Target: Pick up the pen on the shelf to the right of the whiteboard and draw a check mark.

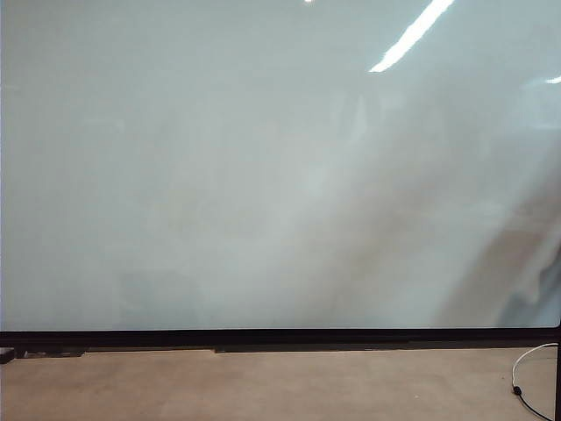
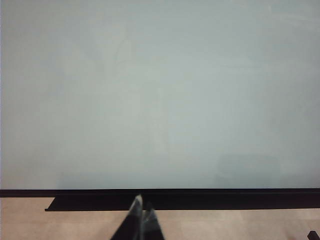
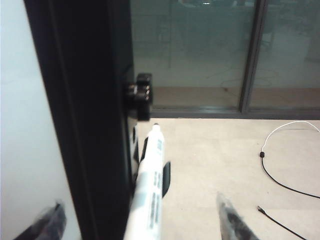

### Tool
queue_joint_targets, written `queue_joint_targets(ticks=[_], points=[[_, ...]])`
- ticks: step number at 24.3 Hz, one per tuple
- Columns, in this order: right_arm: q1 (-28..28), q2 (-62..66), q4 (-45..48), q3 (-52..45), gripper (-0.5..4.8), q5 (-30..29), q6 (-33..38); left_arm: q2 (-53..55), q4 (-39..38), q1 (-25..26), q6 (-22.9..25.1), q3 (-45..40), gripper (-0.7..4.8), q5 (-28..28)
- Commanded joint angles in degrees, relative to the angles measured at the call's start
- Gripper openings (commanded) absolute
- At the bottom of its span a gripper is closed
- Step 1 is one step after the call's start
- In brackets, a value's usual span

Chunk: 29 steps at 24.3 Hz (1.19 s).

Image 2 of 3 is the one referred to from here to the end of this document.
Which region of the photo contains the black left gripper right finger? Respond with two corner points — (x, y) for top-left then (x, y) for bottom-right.
(142, 201), (165, 240)

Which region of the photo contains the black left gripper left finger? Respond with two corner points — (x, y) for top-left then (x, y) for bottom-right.
(109, 195), (144, 240)

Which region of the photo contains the black whiteboard pen tray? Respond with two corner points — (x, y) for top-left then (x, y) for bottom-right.
(44, 194), (320, 212)

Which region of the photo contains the white glass whiteboard black frame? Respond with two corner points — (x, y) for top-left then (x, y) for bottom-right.
(0, 0), (320, 199)

